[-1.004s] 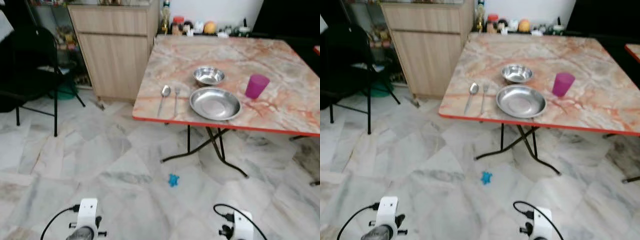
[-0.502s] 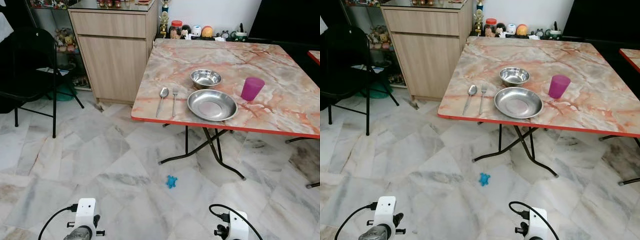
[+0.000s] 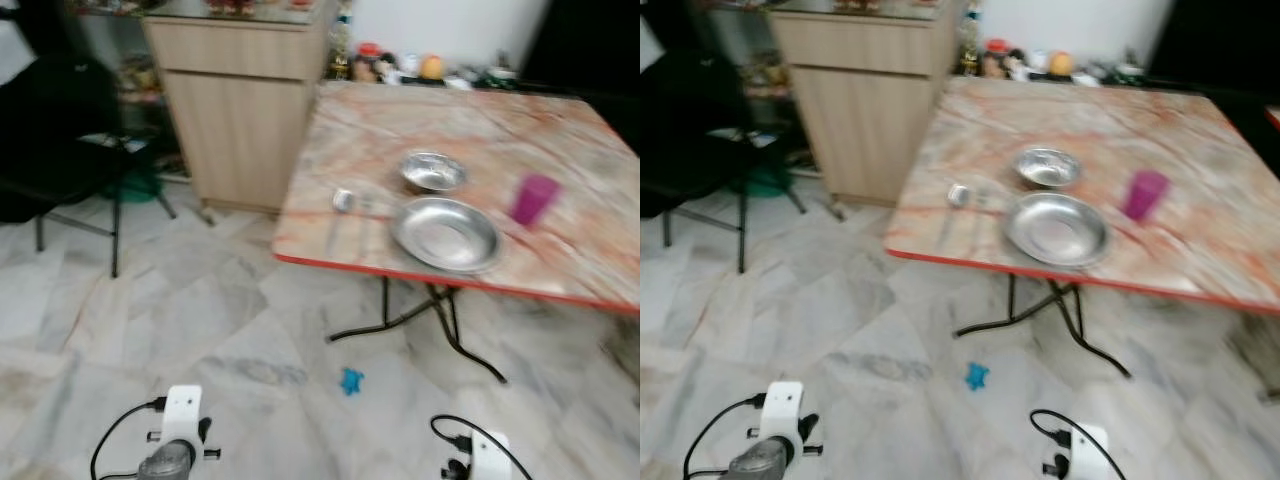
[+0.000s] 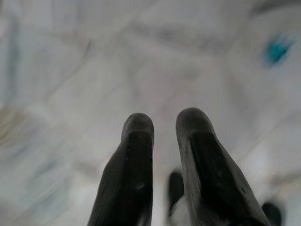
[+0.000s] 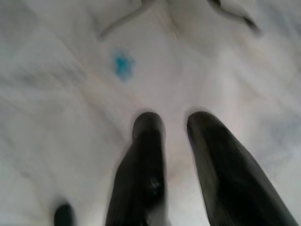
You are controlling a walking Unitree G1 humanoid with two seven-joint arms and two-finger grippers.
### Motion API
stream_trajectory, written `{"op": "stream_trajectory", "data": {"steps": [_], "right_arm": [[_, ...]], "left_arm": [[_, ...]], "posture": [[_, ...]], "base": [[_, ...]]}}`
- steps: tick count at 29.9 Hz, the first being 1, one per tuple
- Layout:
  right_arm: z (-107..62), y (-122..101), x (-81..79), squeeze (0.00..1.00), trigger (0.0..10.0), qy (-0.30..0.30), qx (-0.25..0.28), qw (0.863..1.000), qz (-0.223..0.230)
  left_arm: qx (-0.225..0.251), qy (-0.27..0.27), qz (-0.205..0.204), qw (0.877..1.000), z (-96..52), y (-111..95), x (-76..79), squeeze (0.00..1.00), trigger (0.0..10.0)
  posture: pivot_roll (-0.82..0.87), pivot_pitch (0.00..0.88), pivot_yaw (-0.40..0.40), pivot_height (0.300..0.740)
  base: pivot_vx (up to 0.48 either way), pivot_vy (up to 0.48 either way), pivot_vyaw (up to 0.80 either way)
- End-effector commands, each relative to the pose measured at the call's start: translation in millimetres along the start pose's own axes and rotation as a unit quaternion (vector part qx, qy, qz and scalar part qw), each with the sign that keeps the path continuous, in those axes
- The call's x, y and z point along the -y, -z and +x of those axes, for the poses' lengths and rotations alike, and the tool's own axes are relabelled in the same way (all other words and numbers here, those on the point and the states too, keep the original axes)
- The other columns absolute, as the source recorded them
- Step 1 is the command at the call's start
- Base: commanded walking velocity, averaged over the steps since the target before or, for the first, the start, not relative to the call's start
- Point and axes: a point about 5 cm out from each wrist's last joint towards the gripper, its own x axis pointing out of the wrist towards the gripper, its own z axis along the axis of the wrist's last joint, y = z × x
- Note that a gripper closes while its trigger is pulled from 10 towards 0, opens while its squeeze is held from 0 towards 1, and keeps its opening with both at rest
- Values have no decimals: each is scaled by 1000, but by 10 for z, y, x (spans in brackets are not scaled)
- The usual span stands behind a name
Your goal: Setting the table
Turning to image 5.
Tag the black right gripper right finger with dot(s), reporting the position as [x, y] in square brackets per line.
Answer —
[230, 176]

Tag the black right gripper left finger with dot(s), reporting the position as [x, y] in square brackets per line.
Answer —
[145, 164]

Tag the black robot foot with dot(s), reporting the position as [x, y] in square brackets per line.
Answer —
[64, 216]

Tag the small blue toy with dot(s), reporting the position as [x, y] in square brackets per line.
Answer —
[121, 63]

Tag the marble pattern folding table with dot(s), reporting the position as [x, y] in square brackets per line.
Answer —
[117, 23]

